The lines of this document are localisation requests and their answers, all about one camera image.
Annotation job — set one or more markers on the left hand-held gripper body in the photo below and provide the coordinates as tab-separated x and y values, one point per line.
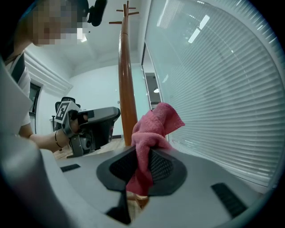
98	114

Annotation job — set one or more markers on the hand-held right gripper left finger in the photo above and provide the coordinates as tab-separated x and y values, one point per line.
120	167

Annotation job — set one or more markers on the wooden coat rack pole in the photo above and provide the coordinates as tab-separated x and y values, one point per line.
127	89

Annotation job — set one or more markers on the person's left hand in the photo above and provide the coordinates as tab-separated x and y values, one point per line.
76	123

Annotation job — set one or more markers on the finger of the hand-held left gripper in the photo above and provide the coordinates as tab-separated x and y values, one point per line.
103	133

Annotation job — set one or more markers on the dark framed wall window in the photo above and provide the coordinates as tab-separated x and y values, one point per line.
34	98

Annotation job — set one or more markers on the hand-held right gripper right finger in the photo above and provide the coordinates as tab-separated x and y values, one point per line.
165	169

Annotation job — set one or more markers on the glass door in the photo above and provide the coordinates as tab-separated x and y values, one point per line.
152	84

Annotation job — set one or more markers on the white window blinds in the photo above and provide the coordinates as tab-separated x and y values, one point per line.
213	93

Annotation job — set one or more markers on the person's left forearm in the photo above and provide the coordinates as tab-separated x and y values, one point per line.
45	140

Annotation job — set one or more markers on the pink cloth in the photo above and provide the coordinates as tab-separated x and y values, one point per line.
153	131

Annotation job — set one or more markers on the black wrist band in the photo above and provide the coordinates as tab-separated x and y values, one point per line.
57	140

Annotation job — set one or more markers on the person's white shirt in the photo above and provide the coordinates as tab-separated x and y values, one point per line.
23	89

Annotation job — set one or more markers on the person's head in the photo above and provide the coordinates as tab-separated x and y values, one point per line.
51	22

